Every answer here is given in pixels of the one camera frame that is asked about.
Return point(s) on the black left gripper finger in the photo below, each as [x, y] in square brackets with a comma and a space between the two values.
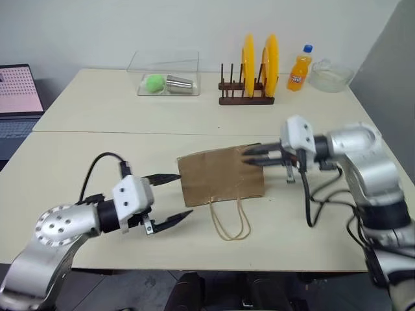
[172, 221]
[162, 178]

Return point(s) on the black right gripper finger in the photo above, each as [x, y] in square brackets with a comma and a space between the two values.
[264, 147]
[267, 161]

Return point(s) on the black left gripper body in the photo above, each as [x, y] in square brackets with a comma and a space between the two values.
[137, 221]

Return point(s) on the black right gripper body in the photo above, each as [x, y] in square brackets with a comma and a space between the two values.
[290, 160]

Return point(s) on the brown paper bag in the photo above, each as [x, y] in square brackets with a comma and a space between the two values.
[220, 176]

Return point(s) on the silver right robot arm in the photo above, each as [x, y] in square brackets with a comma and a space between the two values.
[366, 168]

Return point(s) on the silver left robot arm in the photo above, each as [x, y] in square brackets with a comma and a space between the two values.
[48, 243]

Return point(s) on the dark wooden dish rack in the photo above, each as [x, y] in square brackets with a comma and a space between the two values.
[246, 99]

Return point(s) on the dark rounded shape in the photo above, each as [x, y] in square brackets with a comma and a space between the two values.
[188, 291]

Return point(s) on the orange soda bottle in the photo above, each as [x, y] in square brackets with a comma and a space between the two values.
[297, 76]

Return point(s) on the yellow plate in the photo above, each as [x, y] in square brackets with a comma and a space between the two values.
[249, 64]
[271, 64]

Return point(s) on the clear glass bowl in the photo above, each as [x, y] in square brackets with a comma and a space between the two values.
[330, 76]

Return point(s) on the green fuzzy ball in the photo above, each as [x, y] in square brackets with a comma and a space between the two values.
[154, 84]

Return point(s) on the steel metal cup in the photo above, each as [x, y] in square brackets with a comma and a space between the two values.
[180, 85]

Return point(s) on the clear plastic box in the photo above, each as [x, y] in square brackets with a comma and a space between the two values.
[181, 69]

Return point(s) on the open laptop computer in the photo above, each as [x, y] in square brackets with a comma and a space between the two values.
[16, 94]

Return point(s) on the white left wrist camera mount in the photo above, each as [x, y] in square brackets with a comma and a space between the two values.
[129, 194]

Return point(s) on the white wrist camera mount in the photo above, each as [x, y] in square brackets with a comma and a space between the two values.
[296, 133]
[129, 194]

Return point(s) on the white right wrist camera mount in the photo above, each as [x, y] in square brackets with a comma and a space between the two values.
[296, 133]

